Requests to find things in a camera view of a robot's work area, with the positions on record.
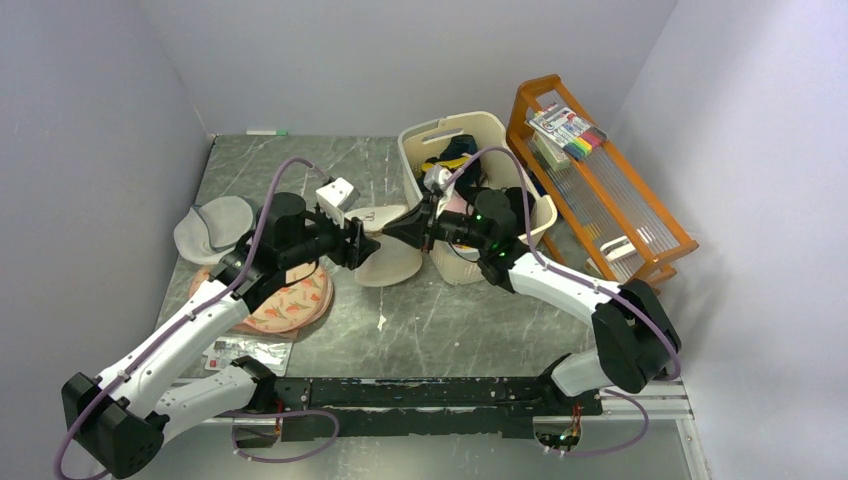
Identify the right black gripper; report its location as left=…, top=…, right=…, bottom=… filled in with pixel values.
left=383, top=193, right=490, bottom=255

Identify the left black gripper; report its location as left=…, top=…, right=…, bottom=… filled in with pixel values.
left=281, top=203, right=380, bottom=269

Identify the white mesh laundry bag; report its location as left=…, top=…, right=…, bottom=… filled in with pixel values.
left=345, top=204, right=423, bottom=287

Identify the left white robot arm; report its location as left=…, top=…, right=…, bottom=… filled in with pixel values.
left=61, top=181, right=378, bottom=479

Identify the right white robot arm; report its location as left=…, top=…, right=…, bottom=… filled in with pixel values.
left=382, top=189, right=680, bottom=414

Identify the floral pink laundry bag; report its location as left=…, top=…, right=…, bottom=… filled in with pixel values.
left=188, top=261, right=335, bottom=335

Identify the black yellow garment in basket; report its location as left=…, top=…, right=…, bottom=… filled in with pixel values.
left=421, top=134, right=486, bottom=187

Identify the green white marker pen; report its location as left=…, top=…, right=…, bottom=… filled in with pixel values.
left=245, top=130, right=289, bottom=137

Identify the coloured marker pen pack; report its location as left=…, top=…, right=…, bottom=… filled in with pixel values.
left=526, top=103, right=607, bottom=160

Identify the orange wooden rack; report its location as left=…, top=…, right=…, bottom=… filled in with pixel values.
left=506, top=74, right=699, bottom=288

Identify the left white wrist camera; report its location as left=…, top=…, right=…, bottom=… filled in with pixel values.
left=315, top=178, right=360, bottom=227

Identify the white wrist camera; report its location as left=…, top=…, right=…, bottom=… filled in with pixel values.
left=423, top=165, right=467, bottom=213
left=315, top=178, right=360, bottom=227

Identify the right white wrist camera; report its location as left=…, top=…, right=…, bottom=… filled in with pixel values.
left=423, top=165, right=467, bottom=213

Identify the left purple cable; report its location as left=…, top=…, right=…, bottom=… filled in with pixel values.
left=52, top=157, right=329, bottom=480

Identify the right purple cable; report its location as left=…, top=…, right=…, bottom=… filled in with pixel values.
left=443, top=145, right=684, bottom=382

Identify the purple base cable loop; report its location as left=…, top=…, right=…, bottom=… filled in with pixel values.
left=230, top=407, right=342, bottom=464

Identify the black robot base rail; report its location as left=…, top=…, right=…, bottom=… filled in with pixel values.
left=241, top=376, right=603, bottom=441

